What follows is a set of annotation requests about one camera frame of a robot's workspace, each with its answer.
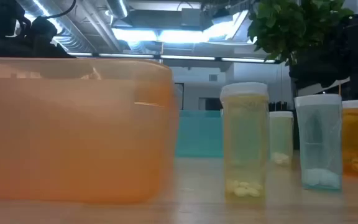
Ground small pale green pill bottle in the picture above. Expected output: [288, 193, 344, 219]
[268, 111, 295, 167]

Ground pale blue pill bottle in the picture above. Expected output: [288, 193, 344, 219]
[293, 93, 343, 191]

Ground translucent teal plastic bin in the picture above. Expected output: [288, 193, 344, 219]
[175, 109, 224, 158]

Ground tall clear yellow pill bottle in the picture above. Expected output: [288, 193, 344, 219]
[219, 82, 270, 200]

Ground translucent orange plastic bin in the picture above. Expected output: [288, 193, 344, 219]
[0, 57, 180, 205]

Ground long ceiling strip light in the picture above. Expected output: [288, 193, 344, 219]
[67, 52, 276, 64]

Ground bright ceiling light panel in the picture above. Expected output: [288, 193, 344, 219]
[112, 11, 250, 44]

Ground grey ceiling box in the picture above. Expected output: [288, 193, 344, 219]
[180, 7, 203, 28]

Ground green leafy potted plant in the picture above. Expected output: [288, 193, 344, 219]
[247, 0, 356, 67]

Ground silver ventilation duct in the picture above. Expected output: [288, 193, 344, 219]
[106, 0, 130, 19]
[16, 0, 91, 54]

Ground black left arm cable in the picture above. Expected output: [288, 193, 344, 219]
[44, 0, 78, 19]

